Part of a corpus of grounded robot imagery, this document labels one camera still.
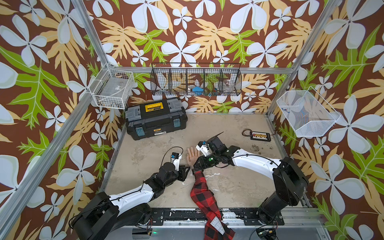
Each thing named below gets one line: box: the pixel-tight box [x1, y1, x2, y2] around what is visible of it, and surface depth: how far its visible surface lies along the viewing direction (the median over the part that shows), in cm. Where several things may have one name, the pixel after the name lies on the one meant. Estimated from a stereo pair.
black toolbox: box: [125, 98, 188, 141], surface depth 100 cm
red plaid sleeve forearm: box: [190, 170, 236, 240], surface depth 75 cm
